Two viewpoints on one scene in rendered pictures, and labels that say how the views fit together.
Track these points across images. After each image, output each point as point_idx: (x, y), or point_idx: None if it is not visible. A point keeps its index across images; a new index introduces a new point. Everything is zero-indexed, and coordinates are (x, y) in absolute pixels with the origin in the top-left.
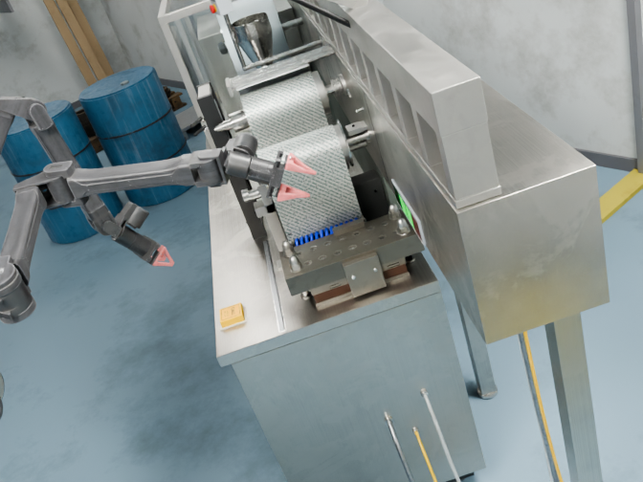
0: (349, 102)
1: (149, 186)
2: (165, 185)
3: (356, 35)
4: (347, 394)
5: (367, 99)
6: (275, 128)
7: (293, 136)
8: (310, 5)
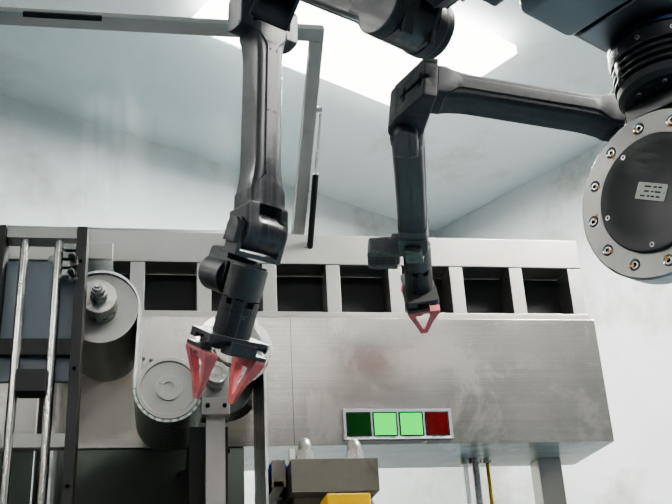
0: (107, 388)
1: (424, 201)
2: (425, 213)
3: (336, 251)
4: None
5: (308, 323)
6: (140, 337)
7: (139, 366)
8: (316, 203)
